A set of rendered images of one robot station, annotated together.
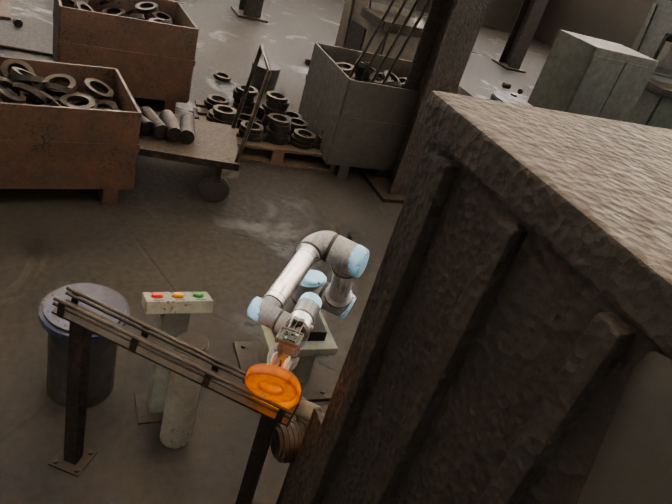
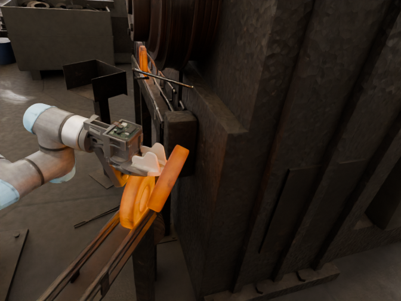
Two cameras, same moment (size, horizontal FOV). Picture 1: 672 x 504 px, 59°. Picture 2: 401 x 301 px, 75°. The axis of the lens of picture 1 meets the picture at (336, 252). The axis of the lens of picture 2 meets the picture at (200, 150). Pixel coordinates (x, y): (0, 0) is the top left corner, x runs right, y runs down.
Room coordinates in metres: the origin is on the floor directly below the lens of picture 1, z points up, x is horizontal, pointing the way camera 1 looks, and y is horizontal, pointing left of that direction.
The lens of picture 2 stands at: (1.11, 0.49, 1.19)
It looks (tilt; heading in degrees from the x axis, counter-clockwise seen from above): 34 degrees down; 279
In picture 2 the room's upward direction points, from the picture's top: 6 degrees clockwise
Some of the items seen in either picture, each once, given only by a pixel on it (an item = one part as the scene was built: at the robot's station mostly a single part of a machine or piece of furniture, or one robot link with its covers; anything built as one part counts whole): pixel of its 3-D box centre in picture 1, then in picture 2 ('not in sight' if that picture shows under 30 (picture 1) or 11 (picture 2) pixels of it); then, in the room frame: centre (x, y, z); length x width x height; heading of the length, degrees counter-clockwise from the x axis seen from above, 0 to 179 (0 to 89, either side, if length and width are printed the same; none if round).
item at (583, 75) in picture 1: (567, 132); not in sight; (5.25, -1.59, 0.75); 0.70 x 0.48 x 1.50; 120
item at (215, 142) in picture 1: (164, 109); not in sight; (3.66, 1.36, 0.48); 1.18 x 0.65 x 0.96; 110
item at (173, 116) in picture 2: not in sight; (179, 145); (1.30, -0.25, 0.68); 0.11 x 0.08 x 0.24; 30
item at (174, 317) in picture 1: (168, 353); not in sight; (1.73, 0.51, 0.31); 0.24 x 0.16 x 0.62; 120
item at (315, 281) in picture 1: (310, 287); not in sight; (2.15, 0.06, 0.53); 0.13 x 0.12 x 0.14; 79
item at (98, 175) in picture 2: not in sight; (102, 127); (1.92, -0.74, 0.36); 0.26 x 0.20 x 0.72; 155
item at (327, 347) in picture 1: (294, 328); not in sight; (2.15, 0.08, 0.28); 0.32 x 0.32 x 0.04; 28
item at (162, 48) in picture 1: (122, 48); not in sight; (4.88, 2.24, 0.38); 1.03 x 0.83 x 0.75; 123
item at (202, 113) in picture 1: (272, 120); not in sight; (4.77, 0.84, 0.22); 1.20 x 0.81 x 0.44; 115
